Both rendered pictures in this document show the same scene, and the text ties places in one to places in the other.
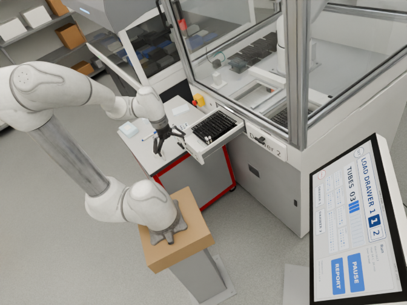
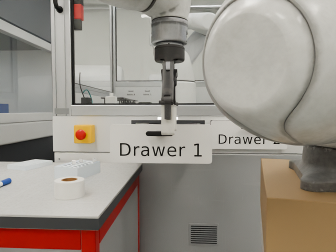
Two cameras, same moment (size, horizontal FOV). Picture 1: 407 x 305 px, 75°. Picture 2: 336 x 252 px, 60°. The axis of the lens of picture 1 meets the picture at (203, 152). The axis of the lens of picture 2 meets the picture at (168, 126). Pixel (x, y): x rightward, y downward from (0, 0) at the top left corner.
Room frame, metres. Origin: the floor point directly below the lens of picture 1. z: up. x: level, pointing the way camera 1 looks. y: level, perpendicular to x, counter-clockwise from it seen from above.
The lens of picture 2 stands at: (0.83, 0.82, 0.97)
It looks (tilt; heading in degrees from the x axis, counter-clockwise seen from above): 3 degrees down; 294
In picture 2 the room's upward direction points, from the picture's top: straight up
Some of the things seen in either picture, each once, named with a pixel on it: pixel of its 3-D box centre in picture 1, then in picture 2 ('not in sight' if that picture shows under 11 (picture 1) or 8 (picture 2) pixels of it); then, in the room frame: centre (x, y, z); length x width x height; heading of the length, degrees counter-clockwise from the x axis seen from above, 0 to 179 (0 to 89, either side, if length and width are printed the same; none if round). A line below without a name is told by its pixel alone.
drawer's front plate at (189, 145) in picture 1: (188, 146); (160, 143); (1.19, 0.07, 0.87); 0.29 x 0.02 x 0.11; 20
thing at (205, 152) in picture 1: (215, 128); not in sight; (1.26, -0.12, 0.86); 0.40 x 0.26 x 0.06; 110
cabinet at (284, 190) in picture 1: (292, 135); (181, 210); (1.42, -0.69, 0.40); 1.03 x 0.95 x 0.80; 20
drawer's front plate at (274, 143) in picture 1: (265, 141); (248, 134); (1.00, -0.34, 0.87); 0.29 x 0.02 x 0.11; 20
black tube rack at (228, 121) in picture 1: (214, 128); not in sight; (1.26, -0.11, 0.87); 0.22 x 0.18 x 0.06; 110
